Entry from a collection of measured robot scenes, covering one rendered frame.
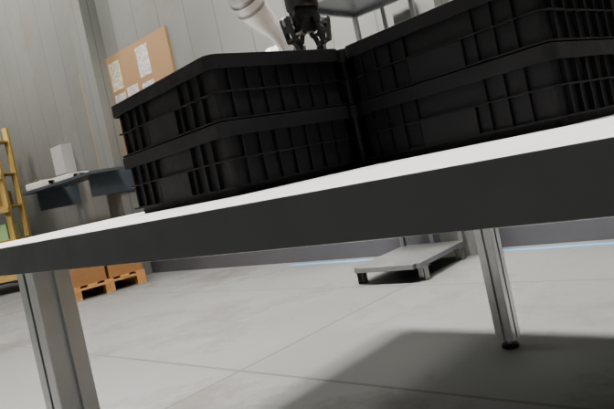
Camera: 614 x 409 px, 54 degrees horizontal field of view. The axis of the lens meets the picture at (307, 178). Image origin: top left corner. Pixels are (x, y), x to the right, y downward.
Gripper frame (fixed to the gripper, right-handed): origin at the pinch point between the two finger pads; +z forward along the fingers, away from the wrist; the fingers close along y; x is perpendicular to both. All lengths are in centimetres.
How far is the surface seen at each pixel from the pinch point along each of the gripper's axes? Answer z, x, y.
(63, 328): 41, 0, 66
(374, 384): 98, -41, -35
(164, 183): 21.3, -3.9, 41.4
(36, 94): -136, -693, -175
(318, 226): 28, 67, 68
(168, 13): -140, -392, -206
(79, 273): 77, -460, -97
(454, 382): 97, -17, -44
